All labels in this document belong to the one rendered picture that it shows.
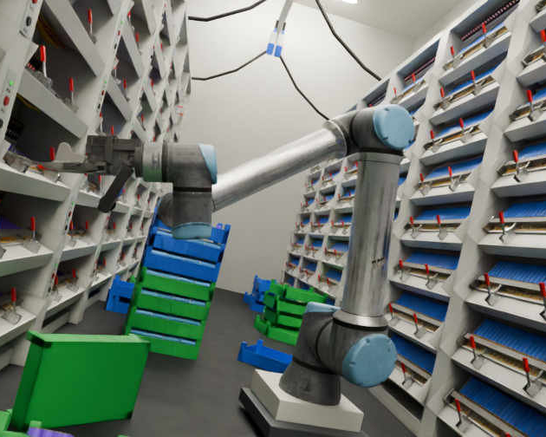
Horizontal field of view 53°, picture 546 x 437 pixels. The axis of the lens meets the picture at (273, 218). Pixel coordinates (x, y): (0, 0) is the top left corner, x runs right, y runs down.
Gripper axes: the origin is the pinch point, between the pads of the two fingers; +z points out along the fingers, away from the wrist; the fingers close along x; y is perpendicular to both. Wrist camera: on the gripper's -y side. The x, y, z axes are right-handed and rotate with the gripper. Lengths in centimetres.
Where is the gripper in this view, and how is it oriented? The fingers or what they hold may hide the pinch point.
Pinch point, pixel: (49, 168)
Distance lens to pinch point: 130.8
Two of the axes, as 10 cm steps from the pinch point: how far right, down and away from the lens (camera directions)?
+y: 0.2, -10.0, 0.2
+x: 1.3, -0.2, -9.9
